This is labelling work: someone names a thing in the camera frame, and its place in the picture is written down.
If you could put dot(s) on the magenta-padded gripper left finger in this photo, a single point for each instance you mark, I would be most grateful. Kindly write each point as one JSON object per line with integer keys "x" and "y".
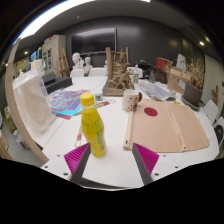
{"x": 75, "y": 160}

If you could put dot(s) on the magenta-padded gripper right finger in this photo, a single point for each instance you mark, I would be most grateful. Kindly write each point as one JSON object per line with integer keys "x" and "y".
{"x": 146, "y": 160}

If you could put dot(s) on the yellow drink bottle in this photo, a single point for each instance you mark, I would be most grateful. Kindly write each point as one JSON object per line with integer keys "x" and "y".
{"x": 93, "y": 130}

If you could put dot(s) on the beige stretched canvas panel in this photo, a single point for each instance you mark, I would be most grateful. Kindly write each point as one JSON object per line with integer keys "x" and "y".
{"x": 166, "y": 130}

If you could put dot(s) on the flat round red coaster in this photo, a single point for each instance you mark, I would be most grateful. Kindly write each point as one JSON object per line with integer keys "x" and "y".
{"x": 150, "y": 111}

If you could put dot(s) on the colourful purple painting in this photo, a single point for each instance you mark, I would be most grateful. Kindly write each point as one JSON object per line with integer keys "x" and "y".
{"x": 68, "y": 101}

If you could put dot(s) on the white dotted mug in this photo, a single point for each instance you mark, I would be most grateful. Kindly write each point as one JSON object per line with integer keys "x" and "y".
{"x": 130, "y": 100}

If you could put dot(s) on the small jar with silver lid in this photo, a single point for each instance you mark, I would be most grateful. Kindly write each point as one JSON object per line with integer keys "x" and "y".
{"x": 99, "y": 97}

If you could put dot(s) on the plastic-wrapped white canvas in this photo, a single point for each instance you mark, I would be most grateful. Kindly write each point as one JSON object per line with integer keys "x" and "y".
{"x": 33, "y": 103}

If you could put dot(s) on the newspaper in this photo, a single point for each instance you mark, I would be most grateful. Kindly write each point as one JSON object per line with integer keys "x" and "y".
{"x": 155, "y": 90}

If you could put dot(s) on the black box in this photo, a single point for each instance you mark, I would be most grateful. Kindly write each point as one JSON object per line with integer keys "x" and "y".
{"x": 58, "y": 85}

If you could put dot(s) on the white chair with black print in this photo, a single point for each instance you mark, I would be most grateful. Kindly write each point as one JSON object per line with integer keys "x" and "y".
{"x": 219, "y": 131}

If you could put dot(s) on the white spray bottle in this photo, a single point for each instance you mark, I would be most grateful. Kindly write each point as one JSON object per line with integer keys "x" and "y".
{"x": 136, "y": 76}

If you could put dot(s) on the black mesh basket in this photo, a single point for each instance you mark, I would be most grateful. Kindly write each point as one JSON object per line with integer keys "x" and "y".
{"x": 160, "y": 76}

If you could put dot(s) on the cardboard box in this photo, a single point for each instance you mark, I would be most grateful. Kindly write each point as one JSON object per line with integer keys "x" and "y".
{"x": 176, "y": 80}

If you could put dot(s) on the curved wooden plank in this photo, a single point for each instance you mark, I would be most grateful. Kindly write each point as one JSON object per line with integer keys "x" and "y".
{"x": 11, "y": 100}

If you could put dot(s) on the wooden easel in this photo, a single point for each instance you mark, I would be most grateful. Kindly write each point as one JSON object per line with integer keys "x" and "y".
{"x": 62, "y": 65}
{"x": 121, "y": 55}

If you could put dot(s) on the white plaster bust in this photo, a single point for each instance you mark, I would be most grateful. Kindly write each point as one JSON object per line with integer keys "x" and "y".
{"x": 88, "y": 65}
{"x": 76, "y": 60}

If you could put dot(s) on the red box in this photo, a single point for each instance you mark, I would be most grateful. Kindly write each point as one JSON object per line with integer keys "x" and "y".
{"x": 163, "y": 63}

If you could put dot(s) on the white cabinet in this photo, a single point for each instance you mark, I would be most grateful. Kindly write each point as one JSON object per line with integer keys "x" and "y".
{"x": 53, "y": 53}

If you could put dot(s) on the black wall screen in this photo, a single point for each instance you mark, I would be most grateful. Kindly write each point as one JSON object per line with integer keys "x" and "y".
{"x": 93, "y": 41}

